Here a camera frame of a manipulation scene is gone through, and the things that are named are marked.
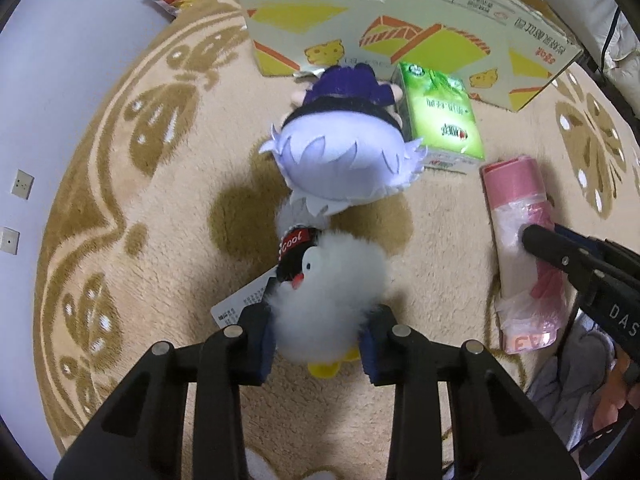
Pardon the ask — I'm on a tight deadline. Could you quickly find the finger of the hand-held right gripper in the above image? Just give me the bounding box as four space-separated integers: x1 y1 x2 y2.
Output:
552 226 608 259
522 224 601 291

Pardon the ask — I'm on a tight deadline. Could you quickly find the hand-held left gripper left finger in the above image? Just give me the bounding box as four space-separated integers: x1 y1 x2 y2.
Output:
52 305 275 480

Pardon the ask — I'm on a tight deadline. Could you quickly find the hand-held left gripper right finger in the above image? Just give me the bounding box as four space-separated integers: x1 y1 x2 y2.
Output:
360 304 583 480

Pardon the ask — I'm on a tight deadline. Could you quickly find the pink trash bag roll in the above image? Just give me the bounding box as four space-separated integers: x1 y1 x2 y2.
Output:
480 157 568 356

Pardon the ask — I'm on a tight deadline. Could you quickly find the white fluffy duck plush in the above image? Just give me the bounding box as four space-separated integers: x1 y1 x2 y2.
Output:
211 227 391 378

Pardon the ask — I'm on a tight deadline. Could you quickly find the printed cardboard box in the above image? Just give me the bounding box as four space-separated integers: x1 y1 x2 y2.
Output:
230 0 585 113

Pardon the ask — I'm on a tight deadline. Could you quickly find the person's right hand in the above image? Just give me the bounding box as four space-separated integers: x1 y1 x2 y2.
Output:
595 360 640 428

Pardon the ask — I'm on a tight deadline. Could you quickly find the person's grey clothing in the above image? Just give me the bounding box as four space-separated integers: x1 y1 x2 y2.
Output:
527 310 640 480

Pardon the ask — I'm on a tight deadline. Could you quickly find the beige brown patterned blanket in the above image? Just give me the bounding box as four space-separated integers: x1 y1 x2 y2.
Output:
32 0 640 480

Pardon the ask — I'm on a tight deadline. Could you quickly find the cream puffer coat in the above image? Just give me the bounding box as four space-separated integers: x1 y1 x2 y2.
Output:
602 10 640 116

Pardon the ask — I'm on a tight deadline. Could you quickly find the green tissue pack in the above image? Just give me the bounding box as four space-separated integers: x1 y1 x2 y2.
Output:
390 61 487 176

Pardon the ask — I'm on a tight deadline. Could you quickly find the purple haired plush doll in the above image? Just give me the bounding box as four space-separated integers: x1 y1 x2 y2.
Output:
258 58 428 231

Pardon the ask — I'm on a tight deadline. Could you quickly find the white garment cover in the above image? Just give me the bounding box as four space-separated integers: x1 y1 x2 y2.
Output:
539 0 626 76

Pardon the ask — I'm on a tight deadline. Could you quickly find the yellow red packet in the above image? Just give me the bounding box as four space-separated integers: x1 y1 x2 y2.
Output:
157 0 201 18

